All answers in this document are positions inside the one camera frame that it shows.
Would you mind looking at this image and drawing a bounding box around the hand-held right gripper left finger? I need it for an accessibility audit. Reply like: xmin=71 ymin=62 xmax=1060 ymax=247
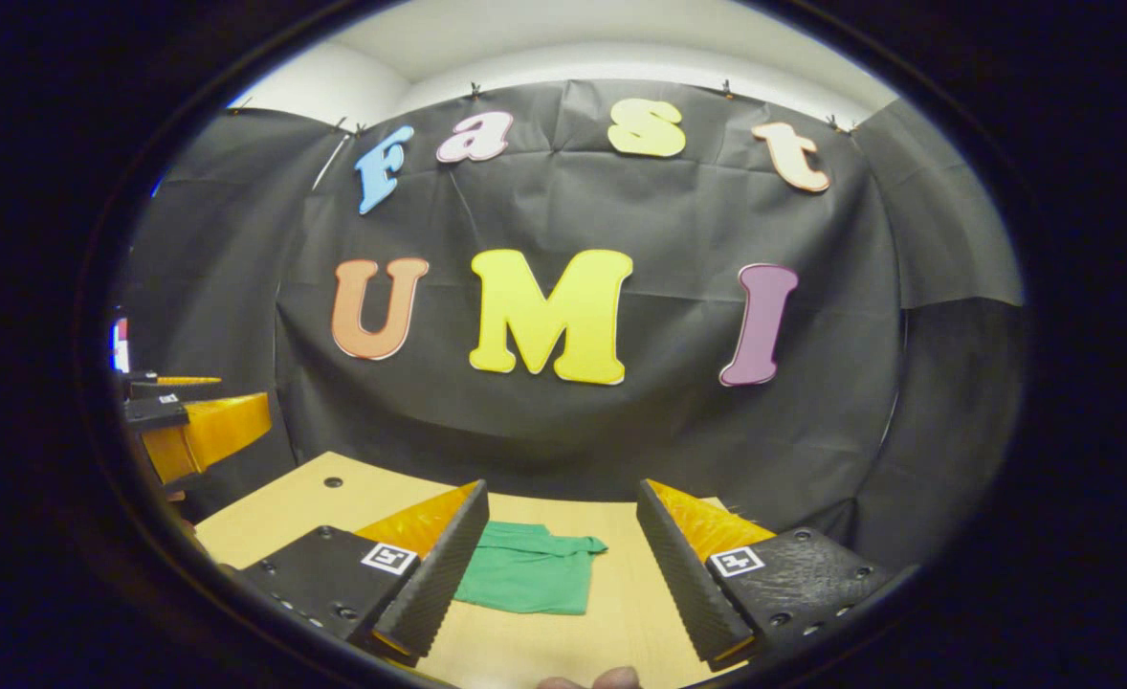
xmin=236 ymin=478 xmax=491 ymax=686

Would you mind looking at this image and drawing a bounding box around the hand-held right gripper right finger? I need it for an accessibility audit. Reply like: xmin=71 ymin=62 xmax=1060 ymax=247
xmin=636 ymin=478 xmax=914 ymax=673

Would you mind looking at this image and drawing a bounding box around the green T-shirt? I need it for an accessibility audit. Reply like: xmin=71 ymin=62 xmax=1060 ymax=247
xmin=453 ymin=521 xmax=610 ymax=616

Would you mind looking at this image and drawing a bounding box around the black backdrop cloth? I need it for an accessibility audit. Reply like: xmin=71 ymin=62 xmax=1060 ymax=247
xmin=119 ymin=78 xmax=1028 ymax=570

